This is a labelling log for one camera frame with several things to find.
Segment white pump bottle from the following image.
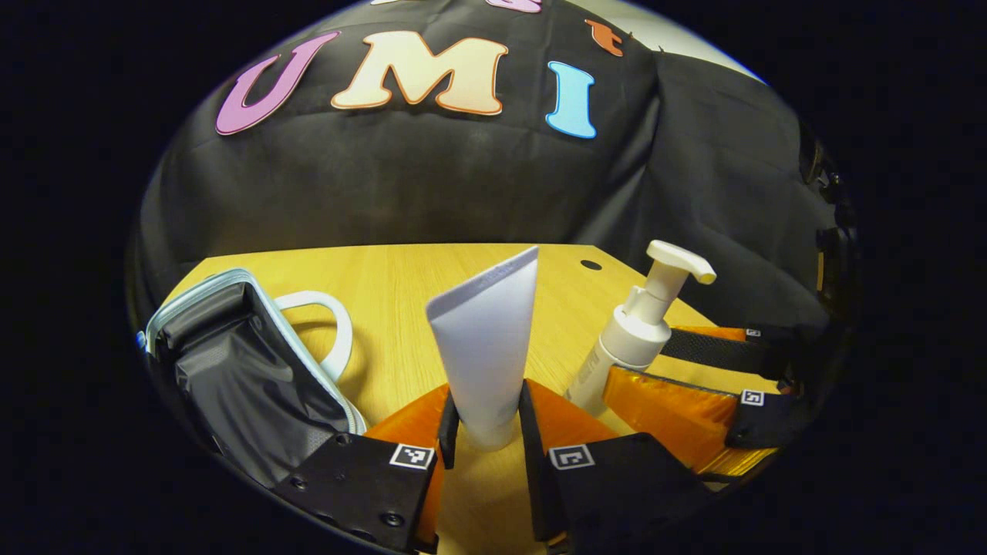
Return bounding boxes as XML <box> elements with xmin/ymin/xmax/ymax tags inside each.
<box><xmin>565</xmin><ymin>240</ymin><xmax>717</xmax><ymax>417</ymax></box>

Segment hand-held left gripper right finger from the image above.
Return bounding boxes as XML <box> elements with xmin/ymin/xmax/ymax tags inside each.
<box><xmin>518</xmin><ymin>378</ymin><xmax>714</xmax><ymax>554</ymax></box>

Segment white squeeze tube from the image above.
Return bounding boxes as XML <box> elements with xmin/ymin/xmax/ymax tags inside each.
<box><xmin>425</xmin><ymin>245</ymin><xmax>540</xmax><ymax>452</ymax></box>

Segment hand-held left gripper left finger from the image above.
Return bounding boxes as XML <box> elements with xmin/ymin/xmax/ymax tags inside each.
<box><xmin>270</xmin><ymin>383</ymin><xmax>461</xmax><ymax>554</ymax></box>

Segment black backdrop cloth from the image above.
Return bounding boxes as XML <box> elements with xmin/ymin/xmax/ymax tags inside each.
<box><xmin>127</xmin><ymin>0</ymin><xmax>849</xmax><ymax>332</ymax></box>

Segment light blue suitcase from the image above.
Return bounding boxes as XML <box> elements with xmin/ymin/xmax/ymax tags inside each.
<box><xmin>137</xmin><ymin>267</ymin><xmax>369</xmax><ymax>489</ymax></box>

